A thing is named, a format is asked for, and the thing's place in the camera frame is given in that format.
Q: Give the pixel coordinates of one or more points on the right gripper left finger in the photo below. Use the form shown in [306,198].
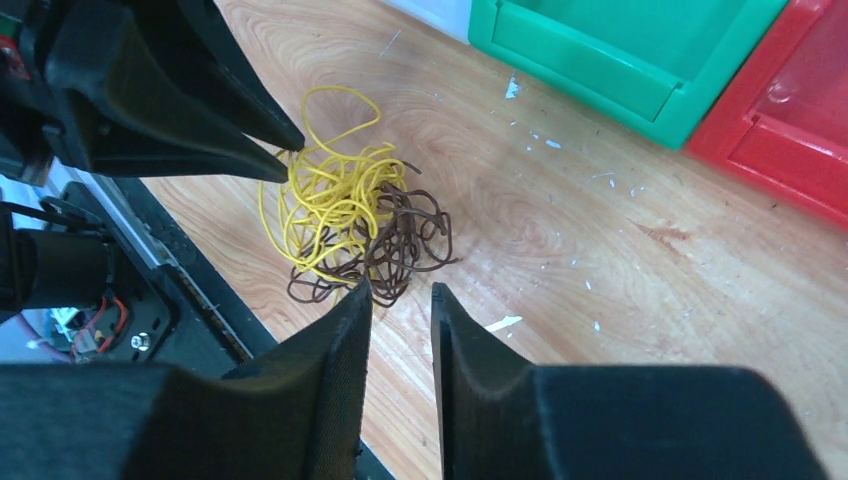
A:
[294,412]

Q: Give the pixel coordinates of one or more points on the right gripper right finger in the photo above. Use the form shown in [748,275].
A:
[504,417]

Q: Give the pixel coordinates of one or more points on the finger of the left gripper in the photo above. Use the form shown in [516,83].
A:
[122,117]
[193,44]

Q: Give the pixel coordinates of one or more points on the white plastic bin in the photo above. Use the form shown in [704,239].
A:
[451,17]

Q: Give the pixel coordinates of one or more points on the green plastic bin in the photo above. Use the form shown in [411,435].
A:
[657,66]

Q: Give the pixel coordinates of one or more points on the red plastic bin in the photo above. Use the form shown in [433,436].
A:
[781,123]

